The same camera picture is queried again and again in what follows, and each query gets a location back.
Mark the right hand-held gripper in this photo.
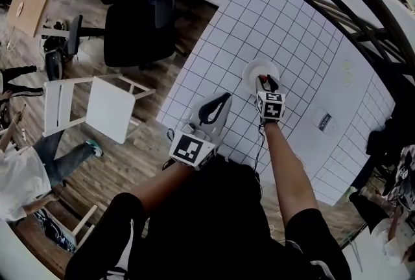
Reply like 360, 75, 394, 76
254, 75, 287, 124

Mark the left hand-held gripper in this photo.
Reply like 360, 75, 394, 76
168, 92, 233, 172

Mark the white round plate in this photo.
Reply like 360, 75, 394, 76
242, 58, 281, 97

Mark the person's right forearm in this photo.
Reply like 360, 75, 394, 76
263, 121, 321, 225

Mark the person's left forearm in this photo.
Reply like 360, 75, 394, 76
137, 157, 196, 218

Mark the white grid tablecloth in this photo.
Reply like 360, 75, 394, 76
155, 0, 398, 208

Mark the black rectangular label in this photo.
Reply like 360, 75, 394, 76
318, 113, 332, 131

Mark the white folding chair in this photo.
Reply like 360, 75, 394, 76
42, 75, 157, 145

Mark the person's black clothing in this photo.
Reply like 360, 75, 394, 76
64, 155, 353, 280

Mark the black office chair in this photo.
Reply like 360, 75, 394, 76
66, 0, 178, 71

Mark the patterned black white bag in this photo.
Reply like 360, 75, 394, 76
382, 145, 415, 209

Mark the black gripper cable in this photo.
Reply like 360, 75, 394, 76
254, 122, 270, 173

